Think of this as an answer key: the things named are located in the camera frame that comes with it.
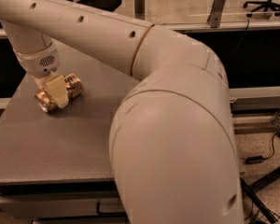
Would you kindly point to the black metal floor stand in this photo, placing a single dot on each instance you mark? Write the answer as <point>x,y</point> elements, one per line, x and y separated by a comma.
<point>262,204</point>

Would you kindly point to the metal glass bracket right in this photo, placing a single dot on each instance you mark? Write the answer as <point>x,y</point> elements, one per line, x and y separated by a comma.
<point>214,18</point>

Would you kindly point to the black drawer handle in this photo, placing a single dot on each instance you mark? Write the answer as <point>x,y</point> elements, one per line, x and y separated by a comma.
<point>109,210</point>

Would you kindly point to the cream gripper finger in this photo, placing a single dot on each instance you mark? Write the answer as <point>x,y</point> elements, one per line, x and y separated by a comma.
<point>55,87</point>

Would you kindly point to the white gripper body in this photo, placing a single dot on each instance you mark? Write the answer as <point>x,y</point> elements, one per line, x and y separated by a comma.
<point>38,63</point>

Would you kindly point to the orange soda can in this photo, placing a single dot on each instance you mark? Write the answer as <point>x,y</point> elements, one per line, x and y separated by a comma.
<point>74,88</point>

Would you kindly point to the metal glass bracket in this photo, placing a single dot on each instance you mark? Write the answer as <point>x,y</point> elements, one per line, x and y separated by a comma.
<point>214,18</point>
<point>139,9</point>

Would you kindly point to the grey drawer cabinet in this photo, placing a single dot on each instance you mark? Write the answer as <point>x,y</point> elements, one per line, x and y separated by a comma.
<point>54,167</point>

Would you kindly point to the metal glass bracket middle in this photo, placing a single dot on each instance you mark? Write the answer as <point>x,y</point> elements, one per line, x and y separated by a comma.
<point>139,9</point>

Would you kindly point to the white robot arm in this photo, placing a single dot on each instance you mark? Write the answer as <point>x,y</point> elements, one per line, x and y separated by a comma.
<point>171,142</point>

